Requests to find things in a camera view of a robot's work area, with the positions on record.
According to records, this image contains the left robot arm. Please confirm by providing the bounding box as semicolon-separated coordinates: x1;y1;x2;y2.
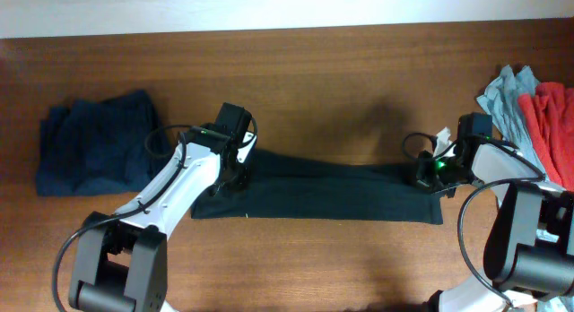
51;103;257;312

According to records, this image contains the light blue-grey garment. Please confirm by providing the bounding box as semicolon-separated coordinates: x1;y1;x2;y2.
476;65;552;182

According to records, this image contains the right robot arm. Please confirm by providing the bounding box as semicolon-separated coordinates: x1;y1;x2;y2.
412;112;573;312

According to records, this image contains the dark green t-shirt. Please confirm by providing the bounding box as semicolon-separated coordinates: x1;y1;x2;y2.
191;150;443;225

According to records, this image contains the folded navy blue garment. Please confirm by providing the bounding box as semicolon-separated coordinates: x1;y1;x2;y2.
35;91;172;196

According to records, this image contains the red garment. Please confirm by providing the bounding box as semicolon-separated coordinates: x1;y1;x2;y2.
517;82;573;191

